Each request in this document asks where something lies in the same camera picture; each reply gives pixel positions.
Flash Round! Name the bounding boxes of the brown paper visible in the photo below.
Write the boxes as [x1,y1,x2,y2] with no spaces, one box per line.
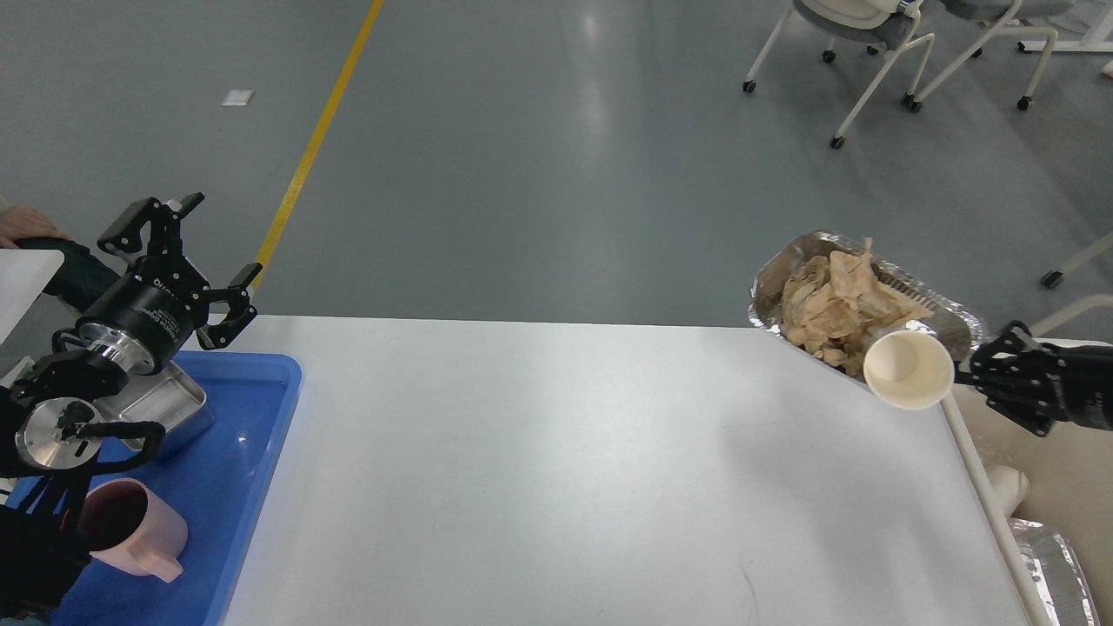
[780,238,933,379]

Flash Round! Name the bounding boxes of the cream paper cup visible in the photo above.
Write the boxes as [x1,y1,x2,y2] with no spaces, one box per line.
[863,330,956,410]

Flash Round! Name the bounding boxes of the blue plastic tray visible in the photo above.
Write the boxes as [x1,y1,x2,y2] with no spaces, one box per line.
[49,351,302,625]

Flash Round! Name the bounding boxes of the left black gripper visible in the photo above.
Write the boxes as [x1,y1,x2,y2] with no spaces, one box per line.
[75,193,263,376]

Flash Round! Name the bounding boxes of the foil tray in bin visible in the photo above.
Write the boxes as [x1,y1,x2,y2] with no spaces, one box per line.
[1009,518,1100,625]

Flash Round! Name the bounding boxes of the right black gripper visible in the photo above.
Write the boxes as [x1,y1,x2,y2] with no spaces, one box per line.
[955,321,1112,437]

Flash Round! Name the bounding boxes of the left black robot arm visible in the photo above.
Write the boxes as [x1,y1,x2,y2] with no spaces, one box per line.
[1,193,263,619]

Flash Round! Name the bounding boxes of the beige plastic bin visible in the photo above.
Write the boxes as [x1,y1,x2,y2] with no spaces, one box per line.
[942,385,1112,625]

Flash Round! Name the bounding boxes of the chair leg with caster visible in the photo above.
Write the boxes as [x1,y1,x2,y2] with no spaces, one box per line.
[1038,231,1113,290]

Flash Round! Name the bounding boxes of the person's bare hand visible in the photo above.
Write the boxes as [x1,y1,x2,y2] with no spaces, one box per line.
[1,198,70,250]

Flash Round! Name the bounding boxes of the pink mug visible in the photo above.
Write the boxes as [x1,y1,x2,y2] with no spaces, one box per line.
[78,478,190,583]

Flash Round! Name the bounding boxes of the white office chair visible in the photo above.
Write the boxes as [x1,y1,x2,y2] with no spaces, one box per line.
[741,1,935,150]
[903,0,1077,114]

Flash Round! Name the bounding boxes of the person in dark jeans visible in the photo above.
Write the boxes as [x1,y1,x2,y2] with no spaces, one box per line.
[13,237,121,314]

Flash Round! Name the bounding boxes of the aluminium foil tray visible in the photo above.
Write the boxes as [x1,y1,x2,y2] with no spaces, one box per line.
[748,229,986,384]

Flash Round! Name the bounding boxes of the steel rectangular container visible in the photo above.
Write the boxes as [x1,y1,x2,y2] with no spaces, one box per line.
[101,362,216,461]

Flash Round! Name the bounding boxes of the paper cup in bin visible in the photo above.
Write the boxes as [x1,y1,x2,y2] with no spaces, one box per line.
[984,464,1030,518]

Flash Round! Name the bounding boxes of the small white floor plate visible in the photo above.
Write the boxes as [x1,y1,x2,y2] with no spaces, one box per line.
[220,89,255,108]

